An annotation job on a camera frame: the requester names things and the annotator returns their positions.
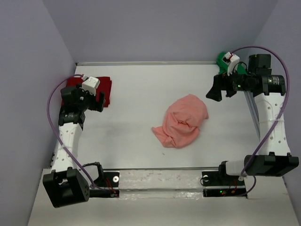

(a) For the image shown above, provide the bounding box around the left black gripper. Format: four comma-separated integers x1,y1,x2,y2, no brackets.
76,83,105,113

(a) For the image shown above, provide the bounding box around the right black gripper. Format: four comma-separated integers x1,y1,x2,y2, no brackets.
206,66,254,101

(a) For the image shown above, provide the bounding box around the pink t-shirt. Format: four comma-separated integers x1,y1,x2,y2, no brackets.
151,94,209,148

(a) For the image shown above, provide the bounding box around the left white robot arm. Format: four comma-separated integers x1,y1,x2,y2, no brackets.
42,83,105,208

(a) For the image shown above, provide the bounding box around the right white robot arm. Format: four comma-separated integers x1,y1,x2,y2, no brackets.
206,52,299,185

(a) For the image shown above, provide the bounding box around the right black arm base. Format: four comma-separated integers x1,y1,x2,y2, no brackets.
200,171,246,197

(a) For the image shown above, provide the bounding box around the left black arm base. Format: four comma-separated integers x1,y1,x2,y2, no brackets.
90,170,120,198

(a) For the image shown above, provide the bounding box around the folded red t-shirt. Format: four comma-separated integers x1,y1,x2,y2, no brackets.
66,76,112,108

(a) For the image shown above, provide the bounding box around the green t-shirt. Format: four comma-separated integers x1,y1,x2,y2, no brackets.
216,52,246,74

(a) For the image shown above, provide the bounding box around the white foam strip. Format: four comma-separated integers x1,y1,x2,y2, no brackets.
119,169,203,191

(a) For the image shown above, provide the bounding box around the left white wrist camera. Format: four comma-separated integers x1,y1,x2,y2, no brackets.
81,76,100,96

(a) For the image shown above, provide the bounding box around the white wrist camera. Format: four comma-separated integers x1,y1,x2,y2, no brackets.
222,52,240,75
81,76,100,96

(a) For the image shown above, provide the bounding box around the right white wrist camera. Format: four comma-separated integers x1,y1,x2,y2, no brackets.
222,52,240,75

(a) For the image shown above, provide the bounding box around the back aluminium rail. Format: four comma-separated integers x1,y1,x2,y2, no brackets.
75,61,216,66

